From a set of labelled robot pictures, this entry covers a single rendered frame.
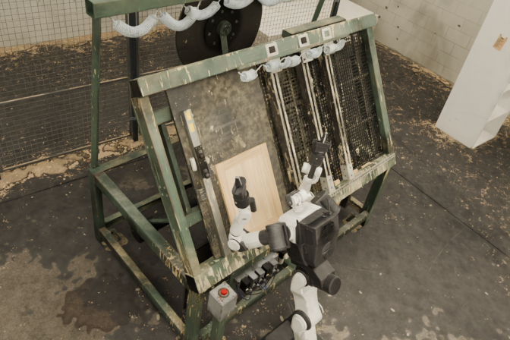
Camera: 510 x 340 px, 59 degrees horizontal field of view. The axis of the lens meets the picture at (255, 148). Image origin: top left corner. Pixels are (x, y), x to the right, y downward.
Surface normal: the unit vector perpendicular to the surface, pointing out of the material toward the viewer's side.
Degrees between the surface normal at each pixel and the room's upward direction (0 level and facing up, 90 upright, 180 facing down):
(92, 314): 0
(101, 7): 90
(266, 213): 58
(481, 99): 90
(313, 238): 90
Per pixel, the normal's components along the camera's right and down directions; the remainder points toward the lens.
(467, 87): -0.79, 0.28
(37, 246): 0.14, -0.78
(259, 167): 0.65, 0.03
